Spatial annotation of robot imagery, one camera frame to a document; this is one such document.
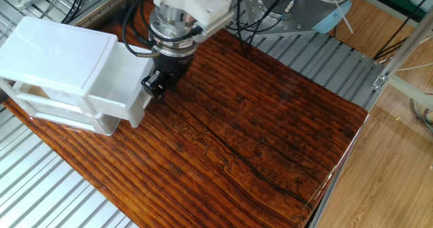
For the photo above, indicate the white zip tie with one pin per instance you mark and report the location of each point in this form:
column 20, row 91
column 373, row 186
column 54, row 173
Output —
column 341, row 13

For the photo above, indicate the silver grey UR5 robot arm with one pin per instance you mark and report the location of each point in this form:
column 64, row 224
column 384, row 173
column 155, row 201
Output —
column 172, row 21

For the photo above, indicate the white plastic drawer cabinet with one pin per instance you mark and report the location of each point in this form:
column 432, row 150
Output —
column 54, row 52

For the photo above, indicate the wood grain table board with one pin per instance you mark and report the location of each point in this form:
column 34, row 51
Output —
column 236, row 126

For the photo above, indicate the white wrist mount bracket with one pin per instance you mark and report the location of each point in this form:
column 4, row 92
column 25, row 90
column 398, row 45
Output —
column 196, row 1

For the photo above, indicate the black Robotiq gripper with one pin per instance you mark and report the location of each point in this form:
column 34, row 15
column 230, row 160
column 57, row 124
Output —
column 174, row 64

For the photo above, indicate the white drawer with black knob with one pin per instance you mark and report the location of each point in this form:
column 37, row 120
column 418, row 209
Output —
column 111, row 126

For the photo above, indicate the aluminium frame post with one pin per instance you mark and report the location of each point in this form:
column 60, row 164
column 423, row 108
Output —
column 409, row 42

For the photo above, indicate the silver corner bracket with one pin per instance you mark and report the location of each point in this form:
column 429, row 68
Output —
column 380, row 82

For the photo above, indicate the aluminium frame crossbar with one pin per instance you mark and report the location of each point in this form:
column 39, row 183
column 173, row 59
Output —
column 411, row 91

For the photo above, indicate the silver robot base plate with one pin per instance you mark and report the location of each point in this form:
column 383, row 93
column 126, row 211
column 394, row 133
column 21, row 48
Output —
column 270, row 25

